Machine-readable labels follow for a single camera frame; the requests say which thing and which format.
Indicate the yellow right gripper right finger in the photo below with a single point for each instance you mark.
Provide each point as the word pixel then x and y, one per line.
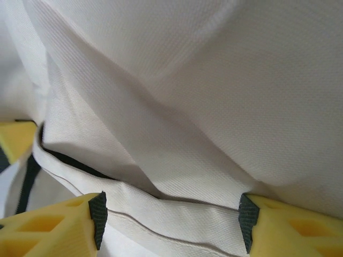
pixel 281 235

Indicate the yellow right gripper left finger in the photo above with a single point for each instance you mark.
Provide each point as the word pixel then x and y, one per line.
pixel 67 214

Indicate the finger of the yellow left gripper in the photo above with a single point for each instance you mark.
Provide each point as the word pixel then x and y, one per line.
pixel 16 136

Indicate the cream canvas backpack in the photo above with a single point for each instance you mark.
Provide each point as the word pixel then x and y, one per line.
pixel 201 107

